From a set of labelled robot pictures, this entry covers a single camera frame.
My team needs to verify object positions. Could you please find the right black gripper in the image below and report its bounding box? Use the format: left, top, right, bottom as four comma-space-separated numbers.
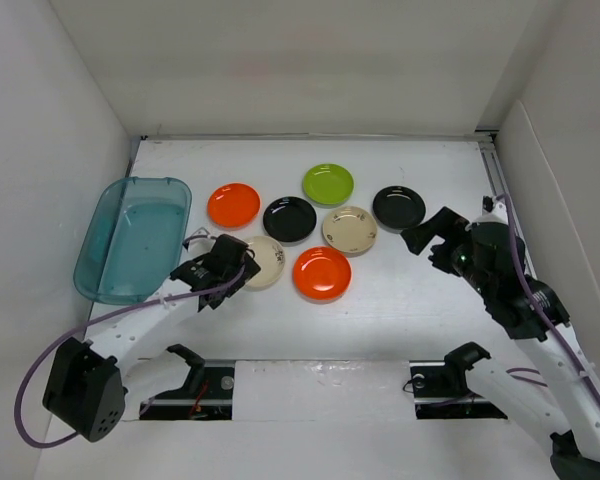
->
401, 205, 495, 297

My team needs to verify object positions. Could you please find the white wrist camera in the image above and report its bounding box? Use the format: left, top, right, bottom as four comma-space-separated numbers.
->
182, 227, 217, 250
472, 195, 509, 225

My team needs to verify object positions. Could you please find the teal plastic bin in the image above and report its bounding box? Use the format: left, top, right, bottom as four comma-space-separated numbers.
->
73, 177, 192, 306

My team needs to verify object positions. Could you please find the green plate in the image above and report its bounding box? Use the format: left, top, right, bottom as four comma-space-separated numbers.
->
302, 163, 355, 205

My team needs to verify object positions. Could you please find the beige plate with black patch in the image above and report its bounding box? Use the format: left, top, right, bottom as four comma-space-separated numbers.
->
245, 236, 286, 290

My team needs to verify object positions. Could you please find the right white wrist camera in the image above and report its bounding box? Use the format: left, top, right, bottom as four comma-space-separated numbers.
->
472, 195, 509, 225

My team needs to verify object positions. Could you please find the beige plate with drawings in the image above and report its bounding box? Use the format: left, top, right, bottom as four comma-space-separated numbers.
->
322, 206, 378, 255

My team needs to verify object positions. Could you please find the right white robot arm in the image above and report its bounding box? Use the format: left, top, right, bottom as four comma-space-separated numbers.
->
401, 203, 600, 479

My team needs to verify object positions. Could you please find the orange plate back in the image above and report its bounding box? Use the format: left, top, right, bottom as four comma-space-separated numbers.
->
207, 183, 261, 229

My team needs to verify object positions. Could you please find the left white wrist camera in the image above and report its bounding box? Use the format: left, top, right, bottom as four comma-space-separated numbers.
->
182, 227, 217, 250

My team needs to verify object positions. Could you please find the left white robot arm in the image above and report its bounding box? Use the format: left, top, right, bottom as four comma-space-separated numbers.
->
43, 234, 260, 442

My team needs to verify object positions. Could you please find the aluminium rail right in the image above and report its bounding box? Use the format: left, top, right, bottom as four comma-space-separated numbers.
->
474, 130, 536, 275

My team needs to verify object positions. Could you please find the black plate right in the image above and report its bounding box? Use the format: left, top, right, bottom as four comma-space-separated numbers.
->
372, 185, 426, 231

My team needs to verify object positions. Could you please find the orange plate front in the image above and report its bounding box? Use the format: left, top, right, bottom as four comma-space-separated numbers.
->
292, 247, 352, 302

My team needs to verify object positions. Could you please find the orange plate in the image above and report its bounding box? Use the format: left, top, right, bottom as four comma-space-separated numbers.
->
207, 183, 261, 229
292, 247, 352, 302

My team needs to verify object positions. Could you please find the black plate centre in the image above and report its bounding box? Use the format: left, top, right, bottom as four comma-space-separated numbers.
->
263, 196, 317, 243

